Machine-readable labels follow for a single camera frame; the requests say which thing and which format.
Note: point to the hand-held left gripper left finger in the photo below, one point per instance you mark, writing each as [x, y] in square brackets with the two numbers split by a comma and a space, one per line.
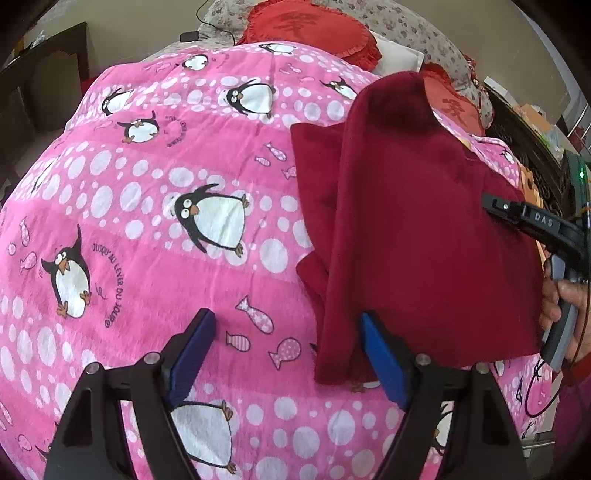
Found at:
[196, 346]

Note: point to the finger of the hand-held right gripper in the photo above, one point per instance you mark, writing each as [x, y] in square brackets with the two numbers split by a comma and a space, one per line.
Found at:
[535, 218]

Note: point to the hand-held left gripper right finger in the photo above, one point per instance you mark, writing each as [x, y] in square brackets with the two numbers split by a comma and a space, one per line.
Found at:
[383, 360]

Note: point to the dark red fleece garment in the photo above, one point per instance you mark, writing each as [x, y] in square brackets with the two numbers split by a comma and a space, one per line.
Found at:
[415, 230]

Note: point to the person's right forearm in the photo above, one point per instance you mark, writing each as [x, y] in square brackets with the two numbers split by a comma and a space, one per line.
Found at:
[575, 415]

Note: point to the person's right hand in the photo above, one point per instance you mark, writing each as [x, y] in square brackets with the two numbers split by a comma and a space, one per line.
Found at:
[550, 304]

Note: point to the orange bear print towel blanket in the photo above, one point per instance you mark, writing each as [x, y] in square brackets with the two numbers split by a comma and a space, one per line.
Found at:
[527, 182]

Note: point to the dark carved wooden headboard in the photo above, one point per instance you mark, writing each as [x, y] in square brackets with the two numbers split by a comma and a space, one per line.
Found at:
[540, 152]

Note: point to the cardboard box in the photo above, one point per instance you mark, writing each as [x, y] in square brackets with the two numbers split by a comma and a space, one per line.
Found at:
[528, 114]

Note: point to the pink penguin print blanket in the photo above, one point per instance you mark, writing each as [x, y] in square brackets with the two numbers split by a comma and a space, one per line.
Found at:
[138, 277]

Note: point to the red heart cushion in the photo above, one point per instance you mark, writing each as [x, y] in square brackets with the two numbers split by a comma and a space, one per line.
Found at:
[450, 104]
[304, 27]

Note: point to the white pillow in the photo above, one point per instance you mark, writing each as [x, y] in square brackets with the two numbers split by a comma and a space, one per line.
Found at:
[397, 53]

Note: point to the grey floral pillow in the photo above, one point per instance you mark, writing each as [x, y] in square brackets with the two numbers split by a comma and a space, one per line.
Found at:
[411, 21]

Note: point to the dark wooden chair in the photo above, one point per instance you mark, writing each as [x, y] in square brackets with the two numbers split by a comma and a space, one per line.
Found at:
[41, 69]

